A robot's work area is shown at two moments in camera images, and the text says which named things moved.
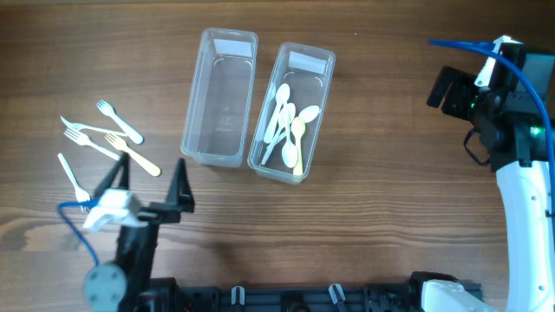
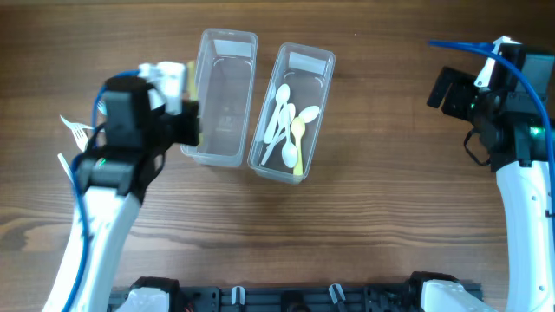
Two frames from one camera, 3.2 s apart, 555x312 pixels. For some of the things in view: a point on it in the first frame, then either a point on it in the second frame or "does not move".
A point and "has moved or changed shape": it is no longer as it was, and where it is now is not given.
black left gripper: [153, 212] → [187, 123]
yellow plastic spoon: [297, 130] does not move
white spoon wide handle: [282, 94] does not move
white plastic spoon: [285, 118] does not move
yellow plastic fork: [121, 144] has moved or changed shape
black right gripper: [458, 97] does not move
